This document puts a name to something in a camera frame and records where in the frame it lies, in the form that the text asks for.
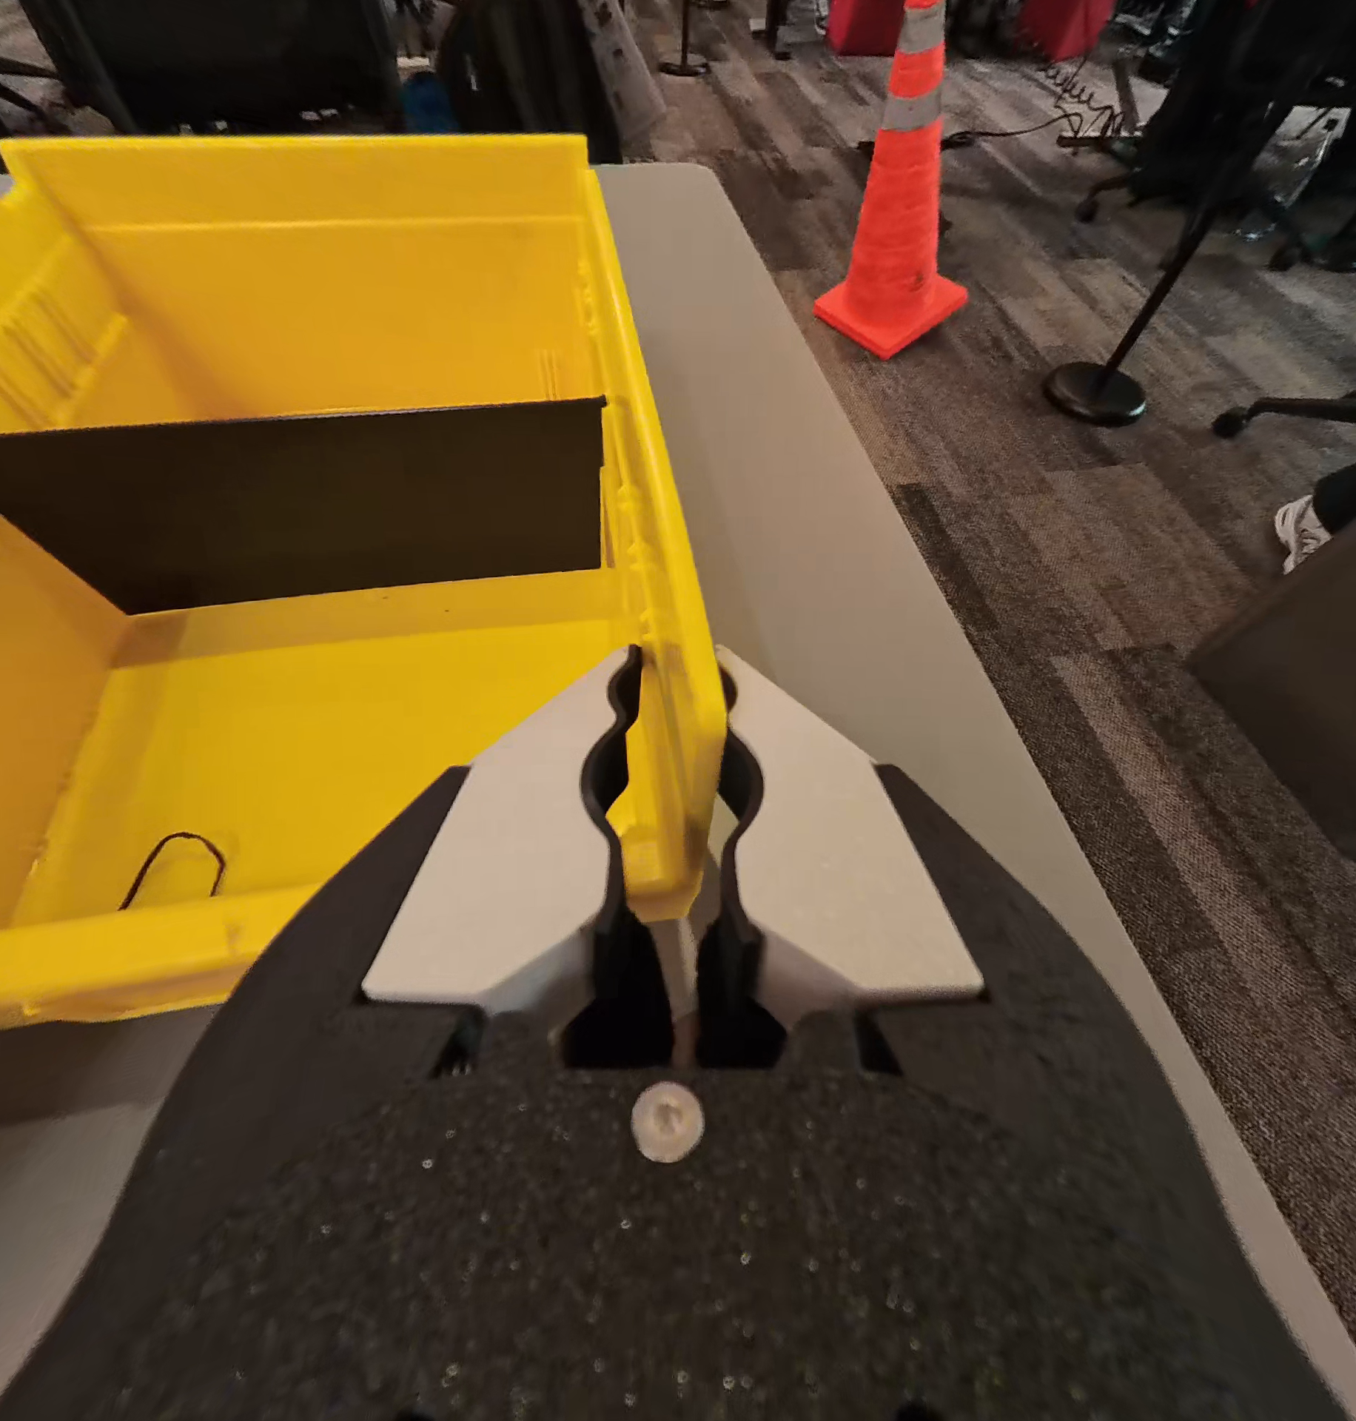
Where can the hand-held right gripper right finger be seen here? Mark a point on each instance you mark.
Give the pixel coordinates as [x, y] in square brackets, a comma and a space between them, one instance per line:
[869, 889]

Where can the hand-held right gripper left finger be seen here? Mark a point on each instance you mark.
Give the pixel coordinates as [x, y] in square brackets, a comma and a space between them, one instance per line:
[466, 889]

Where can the yellow plastic bin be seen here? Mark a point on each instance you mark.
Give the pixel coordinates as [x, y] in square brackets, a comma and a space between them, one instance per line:
[299, 734]

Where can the black bin divider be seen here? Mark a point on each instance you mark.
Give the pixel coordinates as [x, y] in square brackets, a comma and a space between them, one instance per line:
[299, 501]

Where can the black floor stand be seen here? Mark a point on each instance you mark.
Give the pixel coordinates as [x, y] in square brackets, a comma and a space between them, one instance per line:
[1096, 394]

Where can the orange traffic cone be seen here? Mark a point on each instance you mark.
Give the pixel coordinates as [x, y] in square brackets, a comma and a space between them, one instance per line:
[895, 246]

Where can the black office chair base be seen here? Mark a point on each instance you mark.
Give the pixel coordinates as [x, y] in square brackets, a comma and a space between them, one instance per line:
[1300, 410]

